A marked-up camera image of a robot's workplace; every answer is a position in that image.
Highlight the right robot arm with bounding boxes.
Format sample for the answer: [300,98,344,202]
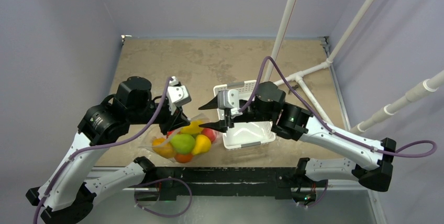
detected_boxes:
[200,82,396,192]

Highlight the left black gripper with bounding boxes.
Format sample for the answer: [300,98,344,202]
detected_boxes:
[128,96,191,135]

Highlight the metal clamp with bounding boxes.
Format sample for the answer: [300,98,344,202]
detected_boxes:
[288,84,299,94]

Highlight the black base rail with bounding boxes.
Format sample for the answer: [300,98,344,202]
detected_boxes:
[122,166,328,201]

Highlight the white pipe frame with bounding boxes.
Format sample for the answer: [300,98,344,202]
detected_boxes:
[271,0,376,123]

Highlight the orange toy fruit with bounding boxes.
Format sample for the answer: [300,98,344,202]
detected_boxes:
[174,153,194,164]

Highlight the orange-yellow potato toy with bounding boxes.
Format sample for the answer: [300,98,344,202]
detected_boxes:
[152,138,176,159]

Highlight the clear zip top bag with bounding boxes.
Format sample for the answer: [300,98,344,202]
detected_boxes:
[139,114,221,164]

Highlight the yellow mango toy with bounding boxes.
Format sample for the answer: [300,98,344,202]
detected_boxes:
[180,120,204,135]

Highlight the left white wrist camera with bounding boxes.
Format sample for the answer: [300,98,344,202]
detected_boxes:
[166,76,192,112]

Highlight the red apple toy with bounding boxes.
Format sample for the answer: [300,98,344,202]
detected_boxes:
[201,128,218,143]

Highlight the white jointed pipe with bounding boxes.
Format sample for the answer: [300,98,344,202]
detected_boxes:
[350,70,443,135]

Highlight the yellow pear toy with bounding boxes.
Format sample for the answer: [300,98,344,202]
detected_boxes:
[191,135,212,155]

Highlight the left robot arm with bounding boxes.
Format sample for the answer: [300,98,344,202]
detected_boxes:
[26,76,191,223]

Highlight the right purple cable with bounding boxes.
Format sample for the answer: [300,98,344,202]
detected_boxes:
[239,56,438,158]

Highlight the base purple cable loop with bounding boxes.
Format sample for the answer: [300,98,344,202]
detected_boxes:
[134,176,194,219]

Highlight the white plastic basket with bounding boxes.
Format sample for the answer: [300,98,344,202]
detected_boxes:
[213,80,276,150]

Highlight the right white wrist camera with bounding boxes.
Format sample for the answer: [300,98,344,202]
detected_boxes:
[217,89,242,118]

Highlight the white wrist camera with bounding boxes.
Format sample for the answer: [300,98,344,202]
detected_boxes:
[166,76,192,112]
[217,89,242,118]

